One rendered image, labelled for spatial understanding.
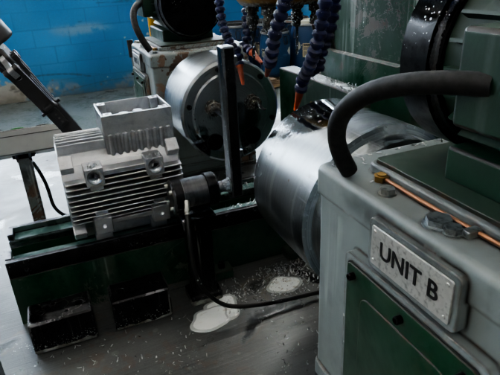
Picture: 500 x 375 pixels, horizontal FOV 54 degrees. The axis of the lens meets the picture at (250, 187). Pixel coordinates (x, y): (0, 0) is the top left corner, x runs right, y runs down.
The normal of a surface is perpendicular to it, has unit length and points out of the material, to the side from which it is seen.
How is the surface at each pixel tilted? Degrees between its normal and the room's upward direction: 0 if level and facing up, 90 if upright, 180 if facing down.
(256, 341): 0
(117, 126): 90
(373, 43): 90
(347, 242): 90
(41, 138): 67
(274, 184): 77
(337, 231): 90
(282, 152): 55
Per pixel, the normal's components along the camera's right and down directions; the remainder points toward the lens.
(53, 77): 0.41, 0.36
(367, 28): -0.92, 0.20
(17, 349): -0.05, -0.91
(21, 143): 0.33, -0.02
